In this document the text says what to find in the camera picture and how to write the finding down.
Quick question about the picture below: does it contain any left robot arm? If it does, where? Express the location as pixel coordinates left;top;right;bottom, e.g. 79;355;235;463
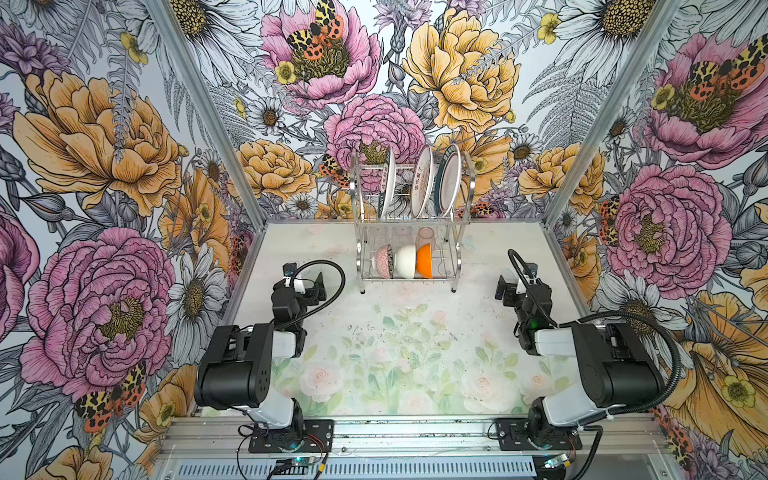
194;275;326;453

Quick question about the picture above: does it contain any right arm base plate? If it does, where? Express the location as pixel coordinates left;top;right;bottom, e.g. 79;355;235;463
492;417;583;451

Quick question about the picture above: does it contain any red patterned plate middle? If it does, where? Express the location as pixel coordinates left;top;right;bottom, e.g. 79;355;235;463
410;145;434;218

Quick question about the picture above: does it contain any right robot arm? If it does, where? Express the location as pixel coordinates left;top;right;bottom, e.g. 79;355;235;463
495;277;668;450

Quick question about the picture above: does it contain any green circuit board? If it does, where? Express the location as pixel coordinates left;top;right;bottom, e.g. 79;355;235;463
275;456;322;471

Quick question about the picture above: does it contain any chrome two-tier dish rack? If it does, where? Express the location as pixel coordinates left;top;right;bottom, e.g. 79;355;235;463
350;146;476;294

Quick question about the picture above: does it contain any pink drinking glass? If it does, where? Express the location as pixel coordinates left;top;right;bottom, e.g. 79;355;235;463
416;226;436;249

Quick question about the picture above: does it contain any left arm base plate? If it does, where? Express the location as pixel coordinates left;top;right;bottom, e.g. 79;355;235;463
248;419;335;455

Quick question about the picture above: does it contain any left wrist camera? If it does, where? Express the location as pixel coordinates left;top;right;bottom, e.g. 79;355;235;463
282;262;298;284

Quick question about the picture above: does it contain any aluminium front rail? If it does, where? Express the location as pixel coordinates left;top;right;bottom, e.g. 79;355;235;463
159;414;667;460

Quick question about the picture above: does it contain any pink patterned bowl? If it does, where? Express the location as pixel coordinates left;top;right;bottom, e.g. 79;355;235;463
373;244;394;280

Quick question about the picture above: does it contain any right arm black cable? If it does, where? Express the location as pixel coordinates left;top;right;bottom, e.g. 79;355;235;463
507;248;683;421

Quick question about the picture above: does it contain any cream white bowl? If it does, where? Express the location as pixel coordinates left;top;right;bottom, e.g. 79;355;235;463
394;245;416;280

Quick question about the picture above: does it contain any orange bowl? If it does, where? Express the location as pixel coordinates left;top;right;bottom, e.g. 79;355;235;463
415;243;433;279

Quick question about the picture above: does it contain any white plate left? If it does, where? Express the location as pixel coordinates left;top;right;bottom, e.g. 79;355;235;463
379;148;397;219

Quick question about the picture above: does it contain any green rimmed plate right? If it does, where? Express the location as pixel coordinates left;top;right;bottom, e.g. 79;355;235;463
434;144;462;218

